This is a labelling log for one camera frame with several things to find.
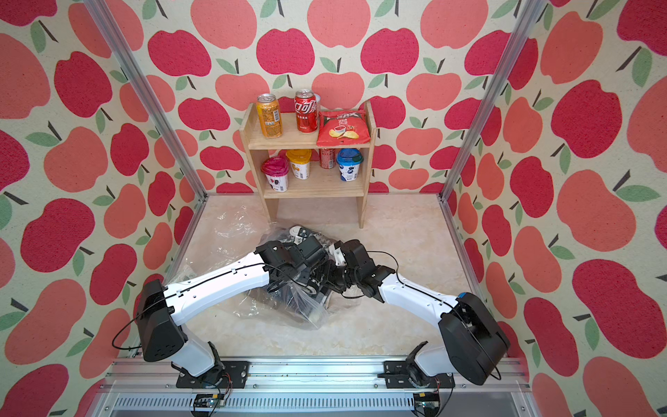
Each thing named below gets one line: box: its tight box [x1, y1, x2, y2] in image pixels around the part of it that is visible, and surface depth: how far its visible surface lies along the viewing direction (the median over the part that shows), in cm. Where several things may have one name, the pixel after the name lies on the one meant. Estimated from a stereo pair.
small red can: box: [318, 147, 337, 170], surface depth 100 cm
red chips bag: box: [316, 110, 371, 147], surface depth 76 cm
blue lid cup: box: [336, 147, 364, 182], surface depth 93 cm
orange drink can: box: [256, 92, 284, 139], surface depth 74 cm
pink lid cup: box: [260, 155, 291, 192], surface depth 89 cm
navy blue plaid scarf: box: [266, 281, 331, 321], surface depth 79 cm
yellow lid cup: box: [285, 148, 312, 180], surface depth 94 cm
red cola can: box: [294, 88, 318, 134], surface depth 75 cm
